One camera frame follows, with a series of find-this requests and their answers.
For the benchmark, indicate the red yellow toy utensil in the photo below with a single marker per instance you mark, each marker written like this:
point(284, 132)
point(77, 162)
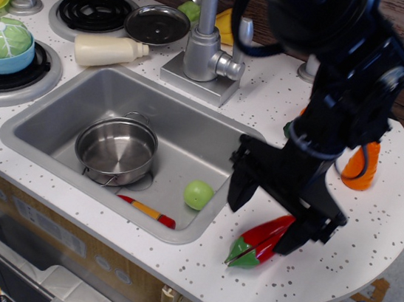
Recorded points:
point(149, 211)

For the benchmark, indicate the grey toy sink basin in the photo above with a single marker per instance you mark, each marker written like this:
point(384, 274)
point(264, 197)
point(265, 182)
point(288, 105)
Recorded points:
point(195, 142)

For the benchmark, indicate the grey stove knob near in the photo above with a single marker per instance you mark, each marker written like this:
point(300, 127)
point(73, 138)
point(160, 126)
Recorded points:
point(24, 7)

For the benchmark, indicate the cream plastic bottle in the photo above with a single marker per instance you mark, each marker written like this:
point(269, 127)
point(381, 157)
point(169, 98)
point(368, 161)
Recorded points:
point(99, 50)

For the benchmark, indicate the blue toy bowl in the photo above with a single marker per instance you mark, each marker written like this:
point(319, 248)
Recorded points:
point(19, 62)

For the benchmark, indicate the orange toy carrot tip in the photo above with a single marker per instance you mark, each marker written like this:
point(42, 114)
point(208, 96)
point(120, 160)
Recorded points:
point(359, 171)

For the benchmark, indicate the toy oven door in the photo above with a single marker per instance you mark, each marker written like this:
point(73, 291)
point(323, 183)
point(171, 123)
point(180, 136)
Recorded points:
point(34, 271)

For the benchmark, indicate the yellow toy bell pepper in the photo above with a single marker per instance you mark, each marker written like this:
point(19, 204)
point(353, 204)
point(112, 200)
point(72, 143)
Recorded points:
point(223, 24)

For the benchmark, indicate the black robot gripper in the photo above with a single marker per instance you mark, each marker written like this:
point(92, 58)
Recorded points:
point(295, 176)

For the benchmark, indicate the orange toy carrot with stem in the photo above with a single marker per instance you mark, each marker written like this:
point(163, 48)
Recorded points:
point(287, 127)

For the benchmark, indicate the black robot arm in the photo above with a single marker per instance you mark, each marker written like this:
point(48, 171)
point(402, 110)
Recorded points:
point(361, 73)

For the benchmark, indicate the green toy cabbage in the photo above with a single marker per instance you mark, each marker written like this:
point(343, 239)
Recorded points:
point(15, 38)

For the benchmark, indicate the small steel pan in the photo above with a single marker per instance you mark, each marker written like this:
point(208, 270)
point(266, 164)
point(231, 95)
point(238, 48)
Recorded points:
point(117, 151)

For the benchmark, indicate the steel pan lid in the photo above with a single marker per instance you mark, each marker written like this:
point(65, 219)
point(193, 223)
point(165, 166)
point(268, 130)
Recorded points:
point(157, 25)

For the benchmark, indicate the red toy chili pepper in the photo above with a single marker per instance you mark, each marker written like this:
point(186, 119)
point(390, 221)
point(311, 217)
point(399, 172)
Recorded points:
point(255, 246)

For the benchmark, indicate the black stove burner middle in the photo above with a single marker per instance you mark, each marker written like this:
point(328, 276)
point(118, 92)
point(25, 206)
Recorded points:
point(68, 18)

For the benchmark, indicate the green toy vegetable piece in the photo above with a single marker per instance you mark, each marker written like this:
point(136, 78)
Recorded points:
point(191, 10)

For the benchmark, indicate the green toy apple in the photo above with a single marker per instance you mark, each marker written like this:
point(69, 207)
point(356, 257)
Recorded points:
point(197, 194)

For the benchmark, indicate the grey vertical post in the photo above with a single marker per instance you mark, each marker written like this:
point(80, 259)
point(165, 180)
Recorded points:
point(308, 70)

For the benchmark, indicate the silver toy faucet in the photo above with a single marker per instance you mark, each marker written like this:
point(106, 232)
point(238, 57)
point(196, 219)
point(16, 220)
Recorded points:
point(204, 69)

